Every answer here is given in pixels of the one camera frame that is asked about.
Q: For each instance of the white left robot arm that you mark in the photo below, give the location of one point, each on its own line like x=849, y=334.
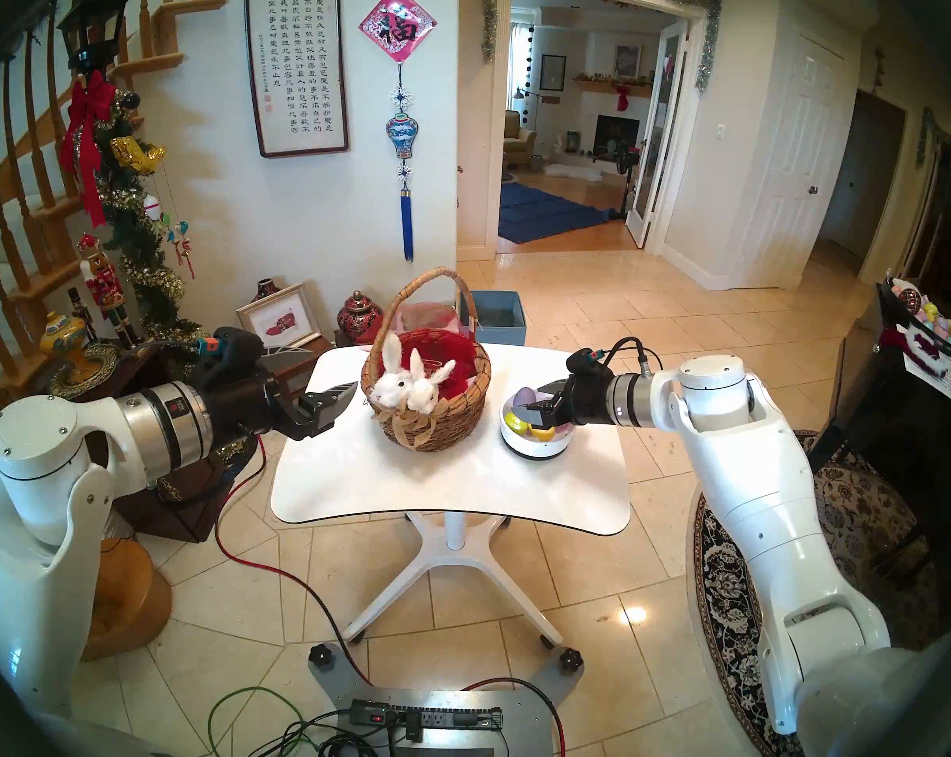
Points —
x=42, y=487

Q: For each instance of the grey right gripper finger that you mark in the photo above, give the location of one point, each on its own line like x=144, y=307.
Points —
x=545, y=428
x=552, y=389

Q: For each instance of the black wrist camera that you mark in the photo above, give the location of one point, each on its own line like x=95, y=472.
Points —
x=235, y=349
x=586, y=363

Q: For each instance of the black framed wall picture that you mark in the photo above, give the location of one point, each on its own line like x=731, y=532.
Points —
x=553, y=72

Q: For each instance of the white round bowl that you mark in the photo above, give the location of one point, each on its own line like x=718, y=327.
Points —
x=538, y=448

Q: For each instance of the white paper sheet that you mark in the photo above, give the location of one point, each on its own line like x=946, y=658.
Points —
x=937, y=381

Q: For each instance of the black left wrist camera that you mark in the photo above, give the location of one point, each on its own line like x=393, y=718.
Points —
x=235, y=349

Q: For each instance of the dark wooden side table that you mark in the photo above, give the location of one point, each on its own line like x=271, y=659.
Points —
x=184, y=511

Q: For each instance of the silver green tinsel garland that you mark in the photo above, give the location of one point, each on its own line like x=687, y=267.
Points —
x=708, y=46

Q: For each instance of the red ribbon bow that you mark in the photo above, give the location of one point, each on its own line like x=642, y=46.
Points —
x=85, y=140

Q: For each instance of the large patterned oriental rug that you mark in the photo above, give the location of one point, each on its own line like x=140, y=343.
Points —
x=720, y=590

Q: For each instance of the black tray of ornaments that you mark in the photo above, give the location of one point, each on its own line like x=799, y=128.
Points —
x=921, y=314

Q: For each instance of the white panel door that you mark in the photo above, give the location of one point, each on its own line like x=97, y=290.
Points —
x=795, y=164

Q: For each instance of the framed red shoe picture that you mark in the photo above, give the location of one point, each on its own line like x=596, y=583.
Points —
x=280, y=318

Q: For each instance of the white glass french door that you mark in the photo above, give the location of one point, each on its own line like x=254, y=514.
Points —
x=657, y=132

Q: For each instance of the tan burlap bow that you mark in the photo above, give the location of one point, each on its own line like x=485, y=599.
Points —
x=412, y=428

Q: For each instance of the blue floor rug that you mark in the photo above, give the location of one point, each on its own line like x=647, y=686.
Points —
x=546, y=211

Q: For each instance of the red christmas stocking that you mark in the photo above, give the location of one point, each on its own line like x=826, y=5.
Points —
x=621, y=99

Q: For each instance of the tan armchair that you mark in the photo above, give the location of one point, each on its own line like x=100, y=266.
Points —
x=519, y=140

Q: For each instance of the yellow ornate vase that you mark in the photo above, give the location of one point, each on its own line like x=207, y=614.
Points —
x=64, y=337

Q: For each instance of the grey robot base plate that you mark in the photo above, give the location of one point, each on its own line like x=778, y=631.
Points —
x=475, y=692

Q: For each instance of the round wooden post base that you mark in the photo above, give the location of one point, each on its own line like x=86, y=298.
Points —
x=128, y=605

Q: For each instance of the white table pedestal base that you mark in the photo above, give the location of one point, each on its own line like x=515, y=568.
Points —
x=452, y=550

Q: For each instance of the black fireplace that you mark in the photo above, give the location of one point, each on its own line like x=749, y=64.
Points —
x=616, y=136

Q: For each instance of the small white plush bunny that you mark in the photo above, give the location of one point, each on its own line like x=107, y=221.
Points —
x=424, y=397

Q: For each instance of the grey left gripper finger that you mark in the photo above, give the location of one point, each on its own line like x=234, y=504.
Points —
x=286, y=359
x=330, y=408

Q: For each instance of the red nutcracker figure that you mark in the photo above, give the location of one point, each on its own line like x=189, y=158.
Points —
x=106, y=286

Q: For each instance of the red diamond fu decoration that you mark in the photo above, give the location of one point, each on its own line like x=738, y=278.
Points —
x=397, y=24

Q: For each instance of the yellow easter egg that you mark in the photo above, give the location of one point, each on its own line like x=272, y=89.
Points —
x=540, y=433

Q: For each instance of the white fur rug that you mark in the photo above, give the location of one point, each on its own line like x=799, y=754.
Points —
x=574, y=172

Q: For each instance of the small dark vase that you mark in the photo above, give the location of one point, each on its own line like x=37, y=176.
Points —
x=266, y=289

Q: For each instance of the wooden stair railing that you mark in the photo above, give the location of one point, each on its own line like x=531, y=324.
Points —
x=34, y=235

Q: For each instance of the blue open box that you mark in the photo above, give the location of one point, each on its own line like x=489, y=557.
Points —
x=495, y=322

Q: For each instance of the black power strip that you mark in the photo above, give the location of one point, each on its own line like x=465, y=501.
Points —
x=428, y=717

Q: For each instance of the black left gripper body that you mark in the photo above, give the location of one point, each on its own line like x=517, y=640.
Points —
x=247, y=404

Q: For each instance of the large white plush bunny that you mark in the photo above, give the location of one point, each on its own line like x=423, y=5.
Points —
x=393, y=385

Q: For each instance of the purple easter egg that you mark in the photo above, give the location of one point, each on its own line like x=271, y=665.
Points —
x=524, y=399

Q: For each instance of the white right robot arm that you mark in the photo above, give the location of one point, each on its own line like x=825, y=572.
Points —
x=759, y=464

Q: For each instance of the framed chinese calligraphy scroll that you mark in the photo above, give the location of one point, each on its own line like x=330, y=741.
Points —
x=296, y=65

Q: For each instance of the green glitter easter egg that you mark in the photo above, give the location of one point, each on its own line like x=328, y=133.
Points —
x=513, y=423

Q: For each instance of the red white santa hat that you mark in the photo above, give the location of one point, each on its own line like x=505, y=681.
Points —
x=913, y=343

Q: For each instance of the pale framed wall picture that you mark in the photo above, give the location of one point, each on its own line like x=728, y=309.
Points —
x=628, y=61

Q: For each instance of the gold foil ornament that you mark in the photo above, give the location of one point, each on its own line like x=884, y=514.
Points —
x=136, y=156

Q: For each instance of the small black nutcracker figure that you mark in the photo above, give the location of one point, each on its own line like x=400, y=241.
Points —
x=81, y=314

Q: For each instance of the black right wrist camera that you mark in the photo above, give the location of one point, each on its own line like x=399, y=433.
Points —
x=586, y=363

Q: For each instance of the decorated green christmas garland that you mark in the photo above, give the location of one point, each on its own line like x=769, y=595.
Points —
x=140, y=243

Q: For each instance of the black lantern lamp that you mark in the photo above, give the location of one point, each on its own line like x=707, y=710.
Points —
x=93, y=30

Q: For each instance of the red tissue basket lining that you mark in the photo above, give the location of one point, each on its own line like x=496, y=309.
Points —
x=452, y=361

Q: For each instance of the blue vase tassel ornament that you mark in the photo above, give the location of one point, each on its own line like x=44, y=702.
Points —
x=402, y=136

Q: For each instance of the wooden mantel shelf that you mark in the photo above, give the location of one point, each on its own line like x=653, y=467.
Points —
x=602, y=87

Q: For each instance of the red black lidded jar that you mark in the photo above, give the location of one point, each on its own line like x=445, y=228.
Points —
x=359, y=319

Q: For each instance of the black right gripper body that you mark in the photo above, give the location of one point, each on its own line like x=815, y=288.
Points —
x=582, y=400

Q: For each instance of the ornate brass plate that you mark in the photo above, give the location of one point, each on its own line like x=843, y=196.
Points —
x=89, y=373

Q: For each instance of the black grand piano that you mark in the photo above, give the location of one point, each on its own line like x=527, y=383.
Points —
x=917, y=464

